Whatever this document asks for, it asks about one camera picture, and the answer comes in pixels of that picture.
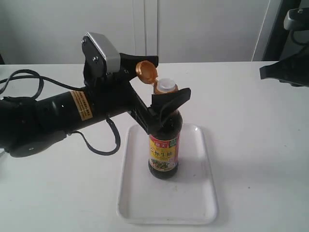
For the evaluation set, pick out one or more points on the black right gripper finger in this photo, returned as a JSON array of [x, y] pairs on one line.
[[293, 70]]

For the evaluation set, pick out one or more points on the gold flip bottle cap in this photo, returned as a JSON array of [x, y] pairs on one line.
[[147, 73]]

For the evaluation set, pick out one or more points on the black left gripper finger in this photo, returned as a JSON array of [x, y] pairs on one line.
[[128, 64], [167, 119]]

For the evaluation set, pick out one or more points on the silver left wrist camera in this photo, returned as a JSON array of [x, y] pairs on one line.
[[100, 54]]

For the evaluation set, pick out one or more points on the white cabinet doors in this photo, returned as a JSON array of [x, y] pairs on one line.
[[50, 31]]

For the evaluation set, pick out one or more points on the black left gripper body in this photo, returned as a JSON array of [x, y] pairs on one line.
[[112, 95]]

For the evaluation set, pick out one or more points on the white rectangular tray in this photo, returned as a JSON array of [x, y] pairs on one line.
[[187, 198]]

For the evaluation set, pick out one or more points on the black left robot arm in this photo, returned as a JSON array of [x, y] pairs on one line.
[[29, 125]]

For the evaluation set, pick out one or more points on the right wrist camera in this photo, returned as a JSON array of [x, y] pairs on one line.
[[297, 19]]

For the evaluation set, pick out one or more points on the soy sauce bottle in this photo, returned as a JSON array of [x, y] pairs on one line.
[[164, 147]]

